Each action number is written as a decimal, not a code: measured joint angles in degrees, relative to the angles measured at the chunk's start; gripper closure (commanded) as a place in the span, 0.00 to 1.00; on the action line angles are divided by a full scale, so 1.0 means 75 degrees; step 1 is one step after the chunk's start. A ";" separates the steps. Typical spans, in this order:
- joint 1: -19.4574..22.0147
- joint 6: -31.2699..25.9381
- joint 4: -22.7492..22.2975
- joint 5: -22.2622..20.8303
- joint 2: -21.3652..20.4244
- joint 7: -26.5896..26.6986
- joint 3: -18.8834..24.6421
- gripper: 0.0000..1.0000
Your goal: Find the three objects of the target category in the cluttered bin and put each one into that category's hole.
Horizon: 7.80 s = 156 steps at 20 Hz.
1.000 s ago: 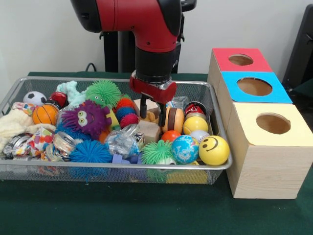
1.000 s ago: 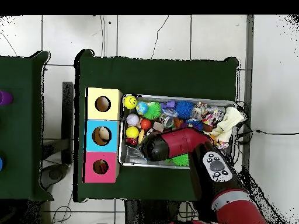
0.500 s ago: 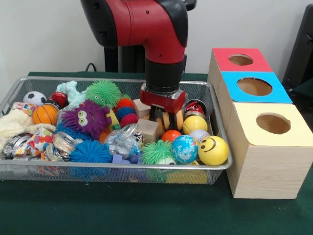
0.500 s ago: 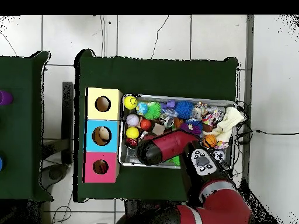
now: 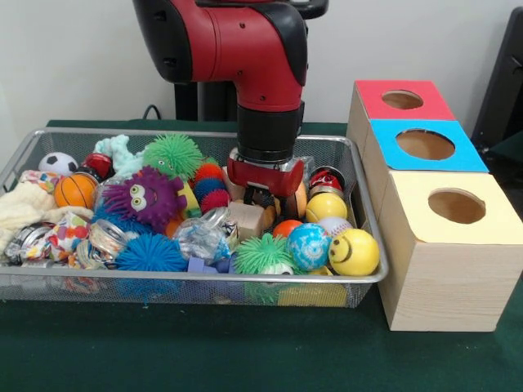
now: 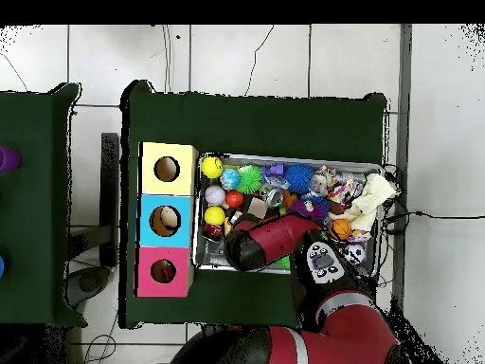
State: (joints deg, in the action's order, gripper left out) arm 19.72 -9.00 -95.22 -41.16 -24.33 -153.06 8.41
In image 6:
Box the wooden box with three holes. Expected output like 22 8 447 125
134 141 200 299

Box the plain orange ball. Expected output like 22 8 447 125
225 190 245 209

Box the plain wooden cube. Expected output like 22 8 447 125
247 197 270 220

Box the globe print ball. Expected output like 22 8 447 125
219 168 242 191

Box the white toy baseball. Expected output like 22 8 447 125
204 184 227 207

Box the yellow ball with seam lines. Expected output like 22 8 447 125
204 205 226 227

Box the crushed red drink can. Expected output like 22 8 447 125
203 223 224 240

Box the plain yellow ball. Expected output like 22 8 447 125
200 155 225 179

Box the purple spiky rubber toy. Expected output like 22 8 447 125
291 198 330 222

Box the beige rounded object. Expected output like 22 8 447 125
159 207 181 231

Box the dark green tablecloth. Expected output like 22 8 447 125
0 82 89 328
119 80 387 330

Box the orange toy basketball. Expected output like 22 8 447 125
329 218 352 242

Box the black upright panel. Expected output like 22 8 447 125
99 132 120 266

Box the purple cup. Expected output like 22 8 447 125
0 146 23 173

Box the silver wire mesh bin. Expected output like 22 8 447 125
191 152 386 280

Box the black power cable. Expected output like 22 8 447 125
380 209 485 234

